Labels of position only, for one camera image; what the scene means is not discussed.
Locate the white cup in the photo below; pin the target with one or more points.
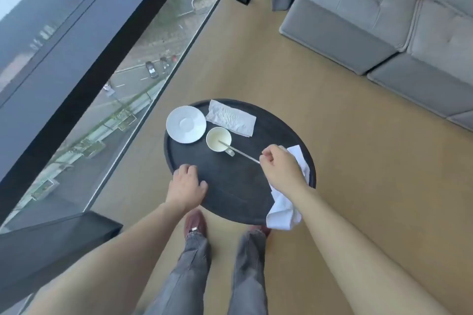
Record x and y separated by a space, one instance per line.
212 145

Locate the person's leg grey jeans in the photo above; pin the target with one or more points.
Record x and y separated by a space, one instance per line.
247 274
188 274

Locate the metal stirring spoon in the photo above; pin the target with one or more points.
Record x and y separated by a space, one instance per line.
244 154

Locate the smooth white napkin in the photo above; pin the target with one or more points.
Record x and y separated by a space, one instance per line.
282 215

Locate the black window post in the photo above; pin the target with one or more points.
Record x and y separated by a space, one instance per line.
48 248

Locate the grey sofa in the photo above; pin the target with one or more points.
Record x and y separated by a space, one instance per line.
369 4

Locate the person's right forearm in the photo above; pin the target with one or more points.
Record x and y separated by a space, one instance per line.
351 259

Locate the person's right maroon shoe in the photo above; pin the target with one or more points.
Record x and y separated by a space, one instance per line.
258 230

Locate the white saucer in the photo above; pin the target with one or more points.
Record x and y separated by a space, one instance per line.
177 122

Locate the person's right hand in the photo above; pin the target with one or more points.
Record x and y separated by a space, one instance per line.
284 170

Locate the person's left maroon shoe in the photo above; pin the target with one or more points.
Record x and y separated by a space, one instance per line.
195 220

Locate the black window beam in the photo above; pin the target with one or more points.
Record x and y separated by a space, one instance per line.
74 67

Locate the person's maroon shoe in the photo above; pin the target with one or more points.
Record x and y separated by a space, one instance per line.
258 230
195 220

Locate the round black table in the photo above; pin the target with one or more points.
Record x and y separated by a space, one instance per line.
229 178

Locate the person's right leg grey jeans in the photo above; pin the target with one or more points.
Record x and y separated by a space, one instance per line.
247 274

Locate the person's left leg grey jeans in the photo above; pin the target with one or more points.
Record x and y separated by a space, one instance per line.
188 274

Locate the person's left forearm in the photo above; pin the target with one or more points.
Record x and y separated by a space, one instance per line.
122 263

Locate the person's left hand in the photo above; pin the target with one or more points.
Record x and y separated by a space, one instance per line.
186 187

